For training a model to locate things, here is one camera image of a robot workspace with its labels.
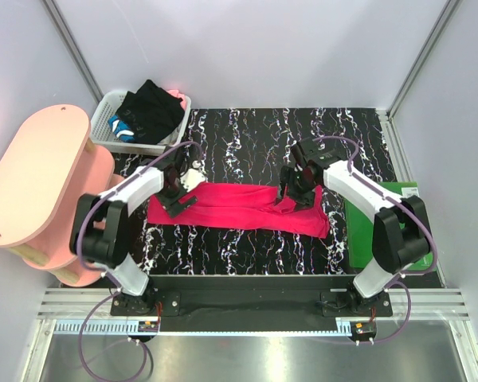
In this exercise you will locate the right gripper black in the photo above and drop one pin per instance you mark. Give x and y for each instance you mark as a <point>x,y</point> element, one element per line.
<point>286,176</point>

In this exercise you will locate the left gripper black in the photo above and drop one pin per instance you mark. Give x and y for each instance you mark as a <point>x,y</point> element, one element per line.
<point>173,206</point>

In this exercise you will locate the pink red t shirt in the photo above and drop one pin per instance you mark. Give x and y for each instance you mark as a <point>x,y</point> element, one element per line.
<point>244,207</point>

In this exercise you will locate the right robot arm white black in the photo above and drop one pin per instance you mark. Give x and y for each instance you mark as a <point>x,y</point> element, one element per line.
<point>401,230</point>

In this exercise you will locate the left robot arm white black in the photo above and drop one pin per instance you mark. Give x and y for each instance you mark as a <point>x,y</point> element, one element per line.
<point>100,231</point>

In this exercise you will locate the black marble pattern mat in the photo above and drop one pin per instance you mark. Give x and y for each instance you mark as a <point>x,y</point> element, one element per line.
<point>249,146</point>

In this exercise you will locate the green cutting mat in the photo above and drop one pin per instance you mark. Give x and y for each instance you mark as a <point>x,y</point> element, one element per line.
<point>360,228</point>

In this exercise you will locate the blue white garment in basket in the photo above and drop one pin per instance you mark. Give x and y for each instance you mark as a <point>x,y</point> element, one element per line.
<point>121,130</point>

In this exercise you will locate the black t shirt in basket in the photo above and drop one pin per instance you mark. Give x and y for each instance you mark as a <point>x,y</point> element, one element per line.
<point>151,113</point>

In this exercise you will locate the white plastic laundry basket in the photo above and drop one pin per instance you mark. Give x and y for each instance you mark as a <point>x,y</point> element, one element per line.
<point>101,134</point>

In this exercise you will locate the light pink garment in basket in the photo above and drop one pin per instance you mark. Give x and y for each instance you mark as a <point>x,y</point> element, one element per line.
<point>177,94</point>

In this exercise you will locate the left small controller board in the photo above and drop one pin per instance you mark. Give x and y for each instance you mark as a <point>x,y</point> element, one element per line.
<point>148,326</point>

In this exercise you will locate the small controller board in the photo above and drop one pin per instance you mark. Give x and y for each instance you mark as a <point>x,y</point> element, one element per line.
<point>368,329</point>
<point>148,326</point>

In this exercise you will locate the pink three tier shelf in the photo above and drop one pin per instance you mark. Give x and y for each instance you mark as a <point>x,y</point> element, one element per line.
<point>49,164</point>

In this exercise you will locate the right small controller board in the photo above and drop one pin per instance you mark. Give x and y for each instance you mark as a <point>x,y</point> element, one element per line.
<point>368,329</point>

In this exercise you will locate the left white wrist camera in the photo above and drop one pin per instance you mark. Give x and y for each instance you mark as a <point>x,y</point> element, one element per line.
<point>193,177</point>

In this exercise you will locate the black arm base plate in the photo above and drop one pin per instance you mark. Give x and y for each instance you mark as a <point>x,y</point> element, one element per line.
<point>300,304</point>

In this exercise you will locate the white slotted cable duct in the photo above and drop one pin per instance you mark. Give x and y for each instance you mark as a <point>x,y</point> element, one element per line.
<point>205,329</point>

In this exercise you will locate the aluminium rail front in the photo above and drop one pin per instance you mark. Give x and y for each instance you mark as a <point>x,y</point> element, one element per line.
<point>426,304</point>

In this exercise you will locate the left aluminium frame post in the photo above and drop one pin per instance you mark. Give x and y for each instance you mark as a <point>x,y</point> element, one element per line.
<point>63,29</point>

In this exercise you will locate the aluminium frame post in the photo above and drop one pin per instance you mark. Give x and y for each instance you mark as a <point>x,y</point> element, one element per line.
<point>63,29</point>
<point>444,18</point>

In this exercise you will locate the right aluminium frame post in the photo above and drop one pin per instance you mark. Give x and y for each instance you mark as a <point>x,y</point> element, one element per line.
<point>444,18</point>

